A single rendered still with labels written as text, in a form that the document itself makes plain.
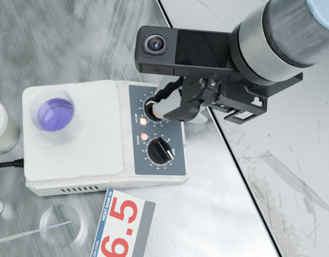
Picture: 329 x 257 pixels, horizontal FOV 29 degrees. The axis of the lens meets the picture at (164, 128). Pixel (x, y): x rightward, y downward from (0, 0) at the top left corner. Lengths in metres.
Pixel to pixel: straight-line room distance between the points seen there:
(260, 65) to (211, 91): 0.09
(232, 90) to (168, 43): 0.09
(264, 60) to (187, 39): 0.10
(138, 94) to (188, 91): 0.13
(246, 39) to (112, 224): 0.32
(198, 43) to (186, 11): 0.26
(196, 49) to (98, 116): 0.18
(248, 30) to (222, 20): 0.30
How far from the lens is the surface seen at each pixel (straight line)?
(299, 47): 0.58
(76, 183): 0.79
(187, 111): 0.70
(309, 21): 0.56
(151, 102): 0.80
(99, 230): 0.80
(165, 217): 0.84
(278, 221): 0.85
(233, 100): 0.69
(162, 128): 0.82
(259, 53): 0.61
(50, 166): 0.78
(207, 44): 0.67
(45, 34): 0.93
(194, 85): 0.70
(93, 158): 0.77
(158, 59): 0.66
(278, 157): 0.86
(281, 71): 0.61
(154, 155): 0.80
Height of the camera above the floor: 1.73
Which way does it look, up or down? 75 degrees down
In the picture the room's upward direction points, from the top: 7 degrees counter-clockwise
